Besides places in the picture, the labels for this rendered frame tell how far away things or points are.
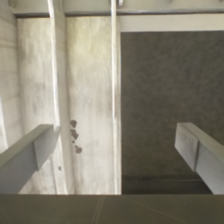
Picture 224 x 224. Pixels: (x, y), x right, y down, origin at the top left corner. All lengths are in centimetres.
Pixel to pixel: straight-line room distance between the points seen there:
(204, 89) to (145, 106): 54
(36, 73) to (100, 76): 11
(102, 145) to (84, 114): 7
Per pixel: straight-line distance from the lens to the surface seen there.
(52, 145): 17
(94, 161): 31
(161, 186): 122
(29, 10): 35
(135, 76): 148
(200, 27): 34
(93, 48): 28
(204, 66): 164
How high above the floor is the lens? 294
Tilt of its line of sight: 74 degrees down
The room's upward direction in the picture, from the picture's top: 175 degrees counter-clockwise
